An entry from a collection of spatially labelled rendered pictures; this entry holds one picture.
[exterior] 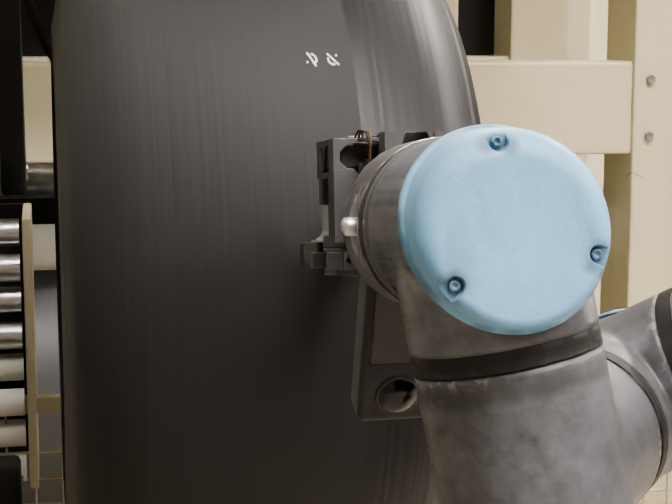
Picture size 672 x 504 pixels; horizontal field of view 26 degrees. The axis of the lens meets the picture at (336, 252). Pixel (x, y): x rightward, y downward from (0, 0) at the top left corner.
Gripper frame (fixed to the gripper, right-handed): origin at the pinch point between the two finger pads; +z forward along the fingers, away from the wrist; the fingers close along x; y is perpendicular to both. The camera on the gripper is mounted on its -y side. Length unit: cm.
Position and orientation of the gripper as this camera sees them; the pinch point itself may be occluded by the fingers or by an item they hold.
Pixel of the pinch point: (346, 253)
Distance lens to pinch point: 98.9
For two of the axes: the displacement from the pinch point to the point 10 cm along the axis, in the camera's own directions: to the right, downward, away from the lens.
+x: -9.8, 0.3, -2.0
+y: -0.2, -10.0, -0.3
